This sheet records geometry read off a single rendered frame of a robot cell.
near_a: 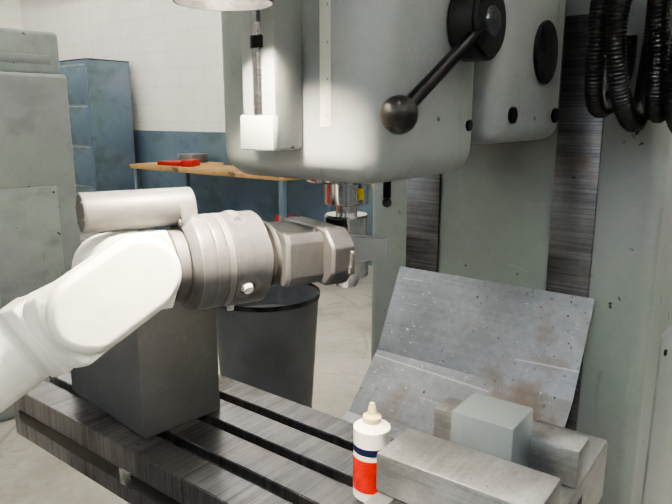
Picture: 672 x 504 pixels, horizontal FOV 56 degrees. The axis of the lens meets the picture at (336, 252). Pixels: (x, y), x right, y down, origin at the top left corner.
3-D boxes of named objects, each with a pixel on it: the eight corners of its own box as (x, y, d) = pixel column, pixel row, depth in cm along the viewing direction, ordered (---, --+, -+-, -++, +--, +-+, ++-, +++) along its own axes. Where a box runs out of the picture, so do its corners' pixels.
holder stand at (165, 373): (143, 440, 81) (133, 291, 77) (71, 390, 96) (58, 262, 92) (221, 410, 89) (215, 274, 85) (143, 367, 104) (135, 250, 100)
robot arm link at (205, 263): (237, 312, 55) (103, 335, 49) (194, 300, 64) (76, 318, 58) (226, 183, 54) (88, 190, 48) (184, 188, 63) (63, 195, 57)
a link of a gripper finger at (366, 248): (382, 260, 66) (332, 267, 63) (382, 230, 66) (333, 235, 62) (391, 263, 65) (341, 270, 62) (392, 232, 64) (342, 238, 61)
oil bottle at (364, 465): (375, 509, 67) (377, 414, 64) (345, 495, 69) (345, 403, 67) (396, 491, 70) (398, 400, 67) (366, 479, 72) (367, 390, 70)
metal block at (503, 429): (509, 490, 56) (513, 429, 55) (448, 468, 60) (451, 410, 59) (529, 465, 60) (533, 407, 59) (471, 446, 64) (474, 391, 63)
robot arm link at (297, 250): (356, 211, 59) (239, 221, 52) (355, 309, 61) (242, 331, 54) (291, 196, 69) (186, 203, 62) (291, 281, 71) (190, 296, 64)
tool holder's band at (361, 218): (377, 224, 65) (378, 214, 65) (341, 228, 63) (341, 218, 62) (351, 218, 69) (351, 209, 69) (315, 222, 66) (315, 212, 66)
